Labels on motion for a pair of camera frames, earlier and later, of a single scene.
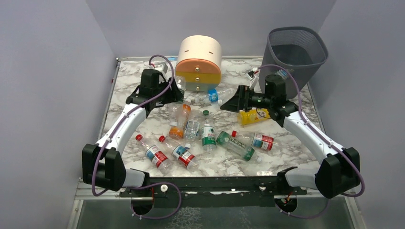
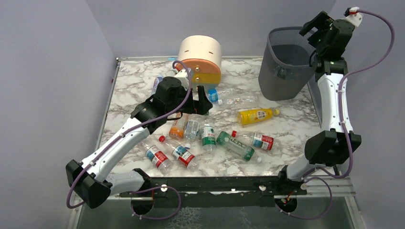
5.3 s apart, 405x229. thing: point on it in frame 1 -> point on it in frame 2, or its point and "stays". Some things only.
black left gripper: [172, 93] -> [194, 103]
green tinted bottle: [238, 146] stays
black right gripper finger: [233, 104] -> [315, 22]
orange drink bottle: [176, 130] stays
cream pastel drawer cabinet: [199, 62] stays
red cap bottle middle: [186, 158] stays
